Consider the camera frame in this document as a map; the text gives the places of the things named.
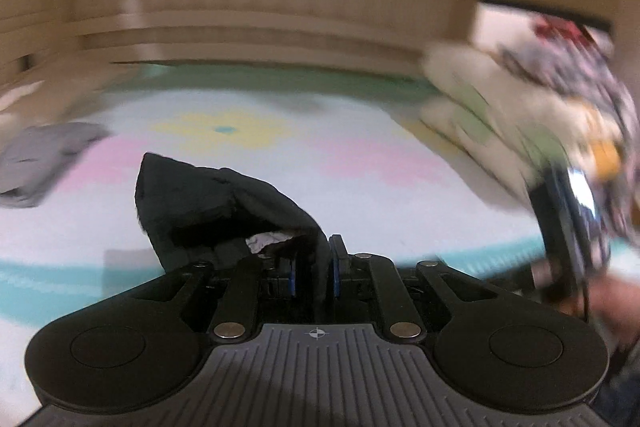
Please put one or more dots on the pastel patterned blanket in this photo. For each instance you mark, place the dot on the pastel patterned blanket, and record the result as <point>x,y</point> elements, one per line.
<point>310,167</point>

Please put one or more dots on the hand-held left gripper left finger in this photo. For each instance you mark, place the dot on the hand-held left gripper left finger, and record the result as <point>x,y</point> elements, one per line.
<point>292,278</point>

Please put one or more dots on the person's right forearm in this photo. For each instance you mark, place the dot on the person's right forearm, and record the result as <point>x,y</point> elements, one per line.
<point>605,312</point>

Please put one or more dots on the multicoloured patterned cloth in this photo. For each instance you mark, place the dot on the multicoloured patterned cloth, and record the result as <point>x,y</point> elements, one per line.
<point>585,72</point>

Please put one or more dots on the grey folded cloth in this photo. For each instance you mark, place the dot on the grey folded cloth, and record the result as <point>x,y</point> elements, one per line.
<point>45,162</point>

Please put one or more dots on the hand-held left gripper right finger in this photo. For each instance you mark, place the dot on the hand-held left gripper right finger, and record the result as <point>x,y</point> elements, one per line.
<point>334,278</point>

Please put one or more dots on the black pants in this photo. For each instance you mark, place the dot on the black pants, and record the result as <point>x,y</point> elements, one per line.
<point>220,202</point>

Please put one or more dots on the pile of mixed clothes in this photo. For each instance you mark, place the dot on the pile of mixed clothes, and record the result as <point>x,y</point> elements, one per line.
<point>490,122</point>

